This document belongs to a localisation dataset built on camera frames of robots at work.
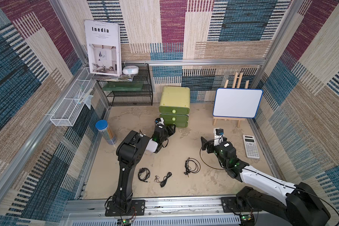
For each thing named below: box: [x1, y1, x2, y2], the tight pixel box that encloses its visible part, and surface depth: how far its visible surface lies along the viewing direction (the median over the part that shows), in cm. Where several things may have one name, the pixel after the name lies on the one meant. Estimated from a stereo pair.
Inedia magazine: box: [84, 19, 122, 77], surface depth 79 cm
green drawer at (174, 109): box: [158, 105, 190, 114], surface depth 93 cm
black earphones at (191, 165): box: [184, 157, 202, 178], surface depth 89 cm
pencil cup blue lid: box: [95, 119, 118, 146], surface depth 87 cm
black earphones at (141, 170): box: [137, 167, 151, 183], surface depth 86 cm
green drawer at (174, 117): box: [159, 113, 189, 122], surface depth 98 cm
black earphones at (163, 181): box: [153, 171, 173, 188], surface depth 85 cm
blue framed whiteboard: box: [212, 87, 264, 119], surface depth 96 cm
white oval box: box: [121, 64, 140, 75], surface depth 89 cm
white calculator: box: [242, 134, 260, 160], surface depth 96 cm
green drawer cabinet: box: [158, 86, 191, 129], surface depth 98 cm
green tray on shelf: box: [102, 81, 145, 91], surface depth 98 cm
